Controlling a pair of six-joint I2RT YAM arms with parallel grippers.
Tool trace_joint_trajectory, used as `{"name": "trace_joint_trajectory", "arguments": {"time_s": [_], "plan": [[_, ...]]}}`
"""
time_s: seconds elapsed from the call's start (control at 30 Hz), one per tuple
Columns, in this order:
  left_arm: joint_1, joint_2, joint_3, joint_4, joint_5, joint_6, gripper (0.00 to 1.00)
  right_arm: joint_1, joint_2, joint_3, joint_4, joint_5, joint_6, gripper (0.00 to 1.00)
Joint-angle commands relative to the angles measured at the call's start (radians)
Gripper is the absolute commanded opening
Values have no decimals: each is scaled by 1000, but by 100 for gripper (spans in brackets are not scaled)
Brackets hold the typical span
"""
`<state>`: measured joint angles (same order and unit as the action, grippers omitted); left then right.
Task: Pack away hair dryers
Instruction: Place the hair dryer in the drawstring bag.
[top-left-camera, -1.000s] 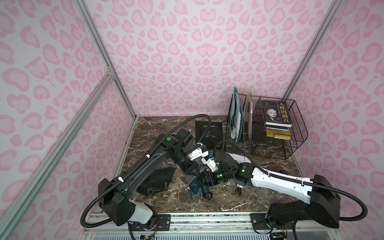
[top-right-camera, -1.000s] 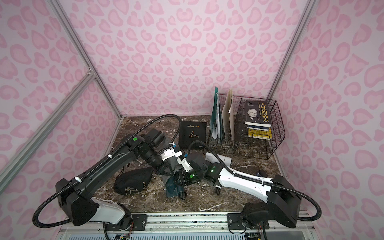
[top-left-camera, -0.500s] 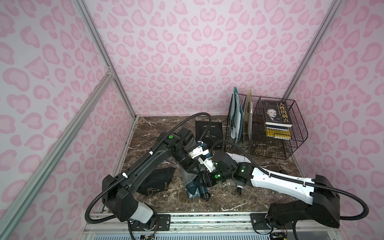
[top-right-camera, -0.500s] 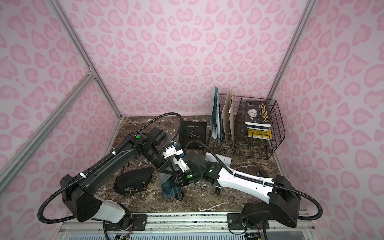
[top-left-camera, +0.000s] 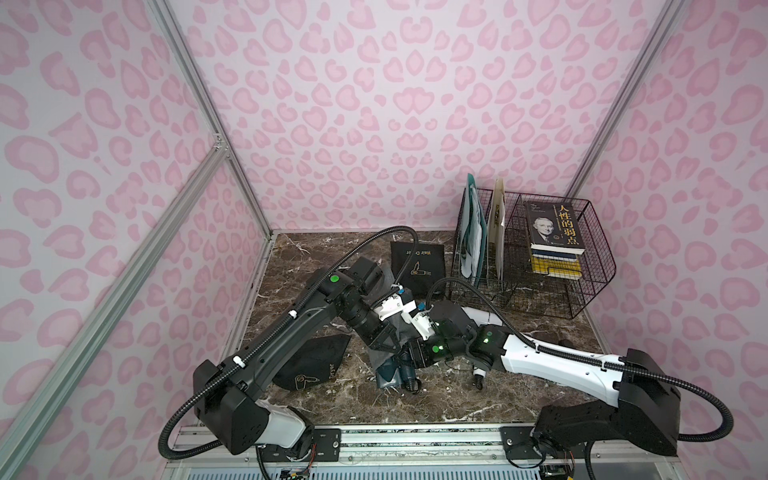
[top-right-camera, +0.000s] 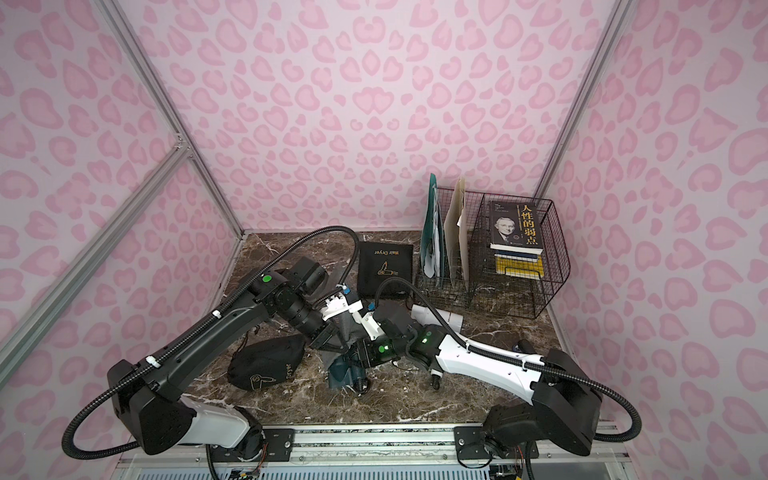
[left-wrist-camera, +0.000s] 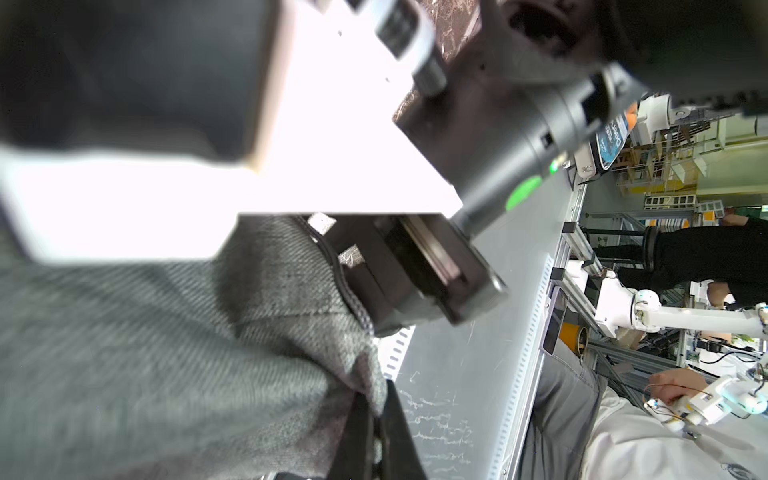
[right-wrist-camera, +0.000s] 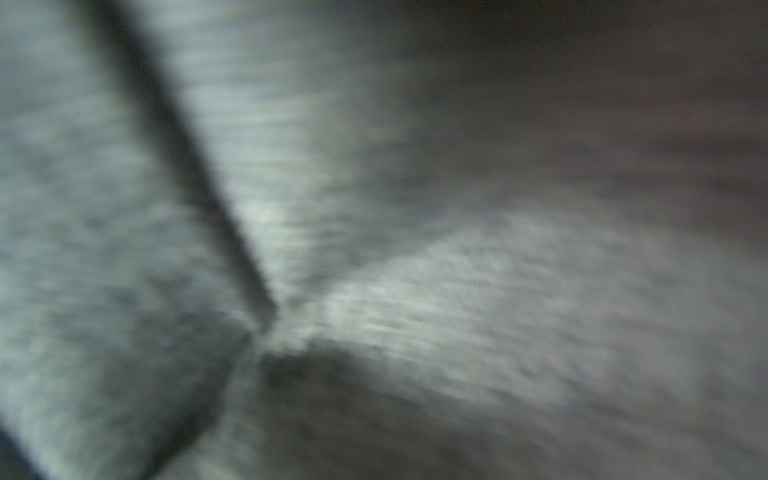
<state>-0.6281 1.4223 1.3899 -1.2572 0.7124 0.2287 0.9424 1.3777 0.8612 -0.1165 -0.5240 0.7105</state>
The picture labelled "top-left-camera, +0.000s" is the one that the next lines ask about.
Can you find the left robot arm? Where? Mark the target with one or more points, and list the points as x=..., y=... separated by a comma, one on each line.
x=231, y=406

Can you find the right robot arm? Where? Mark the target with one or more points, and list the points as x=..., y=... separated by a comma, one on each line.
x=629, y=401

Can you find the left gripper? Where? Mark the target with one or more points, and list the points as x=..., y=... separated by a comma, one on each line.
x=391, y=341

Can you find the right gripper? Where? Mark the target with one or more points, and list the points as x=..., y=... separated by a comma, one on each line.
x=422, y=352

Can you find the grey hair dryer pouch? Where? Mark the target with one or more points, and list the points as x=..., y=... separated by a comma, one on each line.
x=390, y=356

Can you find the black wire basket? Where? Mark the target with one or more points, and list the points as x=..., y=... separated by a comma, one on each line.
x=524, y=291

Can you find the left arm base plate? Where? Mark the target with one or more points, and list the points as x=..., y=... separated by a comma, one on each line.
x=318, y=444

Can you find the black portrait book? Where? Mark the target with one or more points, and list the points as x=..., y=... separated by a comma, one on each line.
x=553, y=227

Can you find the white hair dryer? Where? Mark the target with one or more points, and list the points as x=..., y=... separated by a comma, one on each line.
x=480, y=319

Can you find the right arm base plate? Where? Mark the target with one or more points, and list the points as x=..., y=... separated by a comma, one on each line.
x=522, y=441

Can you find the yellow striped book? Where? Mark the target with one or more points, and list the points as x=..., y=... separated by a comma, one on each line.
x=559, y=265

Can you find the black pouch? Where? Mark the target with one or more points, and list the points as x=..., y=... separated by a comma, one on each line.
x=425, y=267
x=315, y=363

